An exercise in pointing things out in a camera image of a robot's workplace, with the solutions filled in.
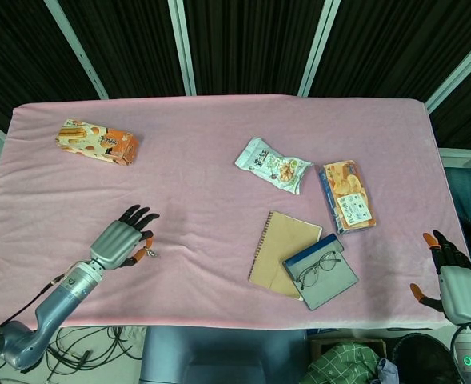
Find blue grey crumpled cloth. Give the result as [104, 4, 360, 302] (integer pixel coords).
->
[378, 358, 400, 384]

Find black round bin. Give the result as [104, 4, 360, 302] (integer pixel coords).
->
[390, 334, 460, 384]

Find grey blue glasses case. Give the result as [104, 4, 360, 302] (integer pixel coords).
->
[282, 233, 360, 312]

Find tangled black floor cables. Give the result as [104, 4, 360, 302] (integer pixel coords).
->
[45, 326, 146, 371]

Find green plaid cloth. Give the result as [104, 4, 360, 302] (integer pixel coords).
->
[301, 342, 380, 384]

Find pink tablecloth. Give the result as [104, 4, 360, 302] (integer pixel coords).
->
[0, 94, 471, 333]

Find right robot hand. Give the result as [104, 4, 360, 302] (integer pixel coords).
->
[409, 228, 471, 324]

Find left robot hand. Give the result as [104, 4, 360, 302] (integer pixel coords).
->
[89, 205, 161, 270]

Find kraft spiral notebook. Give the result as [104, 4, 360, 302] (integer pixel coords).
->
[247, 210, 324, 302]

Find brown cardboard box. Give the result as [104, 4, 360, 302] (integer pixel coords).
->
[309, 338, 388, 384]

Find white green snack bag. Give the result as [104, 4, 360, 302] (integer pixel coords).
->
[234, 137, 314, 196]

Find black thin-rim eyeglasses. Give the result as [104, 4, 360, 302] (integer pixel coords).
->
[296, 250, 342, 291]

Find white metal frame rail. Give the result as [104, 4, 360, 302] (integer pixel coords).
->
[437, 147, 471, 171]

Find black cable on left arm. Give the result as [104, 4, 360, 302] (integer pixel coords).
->
[0, 274, 66, 327]

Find orange chips box blue edge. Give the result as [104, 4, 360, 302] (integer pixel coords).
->
[318, 159, 377, 235]

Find orange biscuit box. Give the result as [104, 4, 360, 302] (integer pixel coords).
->
[54, 118, 141, 166]

